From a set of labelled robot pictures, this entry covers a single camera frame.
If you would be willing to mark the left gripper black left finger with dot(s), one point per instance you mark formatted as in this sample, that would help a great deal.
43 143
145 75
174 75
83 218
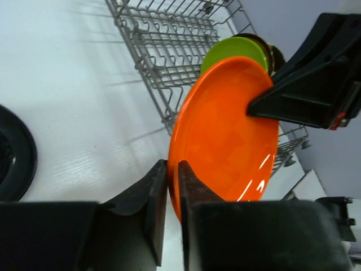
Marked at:
124 233

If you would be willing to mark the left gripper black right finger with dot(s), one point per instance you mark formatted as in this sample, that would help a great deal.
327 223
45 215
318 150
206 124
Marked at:
263 235

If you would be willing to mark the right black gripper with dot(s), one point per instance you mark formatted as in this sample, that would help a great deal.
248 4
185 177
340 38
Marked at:
319 86

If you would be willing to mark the brown yellow patterned plate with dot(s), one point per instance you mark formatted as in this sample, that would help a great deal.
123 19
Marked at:
265 48

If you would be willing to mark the orange plate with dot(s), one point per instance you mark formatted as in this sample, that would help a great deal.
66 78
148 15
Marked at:
231 153

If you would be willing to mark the lime green plate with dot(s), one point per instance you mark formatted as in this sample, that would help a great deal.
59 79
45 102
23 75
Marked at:
234 46

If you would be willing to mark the cream plate with black blot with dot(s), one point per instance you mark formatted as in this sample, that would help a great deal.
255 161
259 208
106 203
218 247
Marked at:
279 59

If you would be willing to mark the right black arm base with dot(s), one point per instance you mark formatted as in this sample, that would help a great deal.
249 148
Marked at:
338 208

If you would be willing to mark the grey wire dish rack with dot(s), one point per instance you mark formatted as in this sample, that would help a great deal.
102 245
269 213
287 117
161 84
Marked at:
168 41

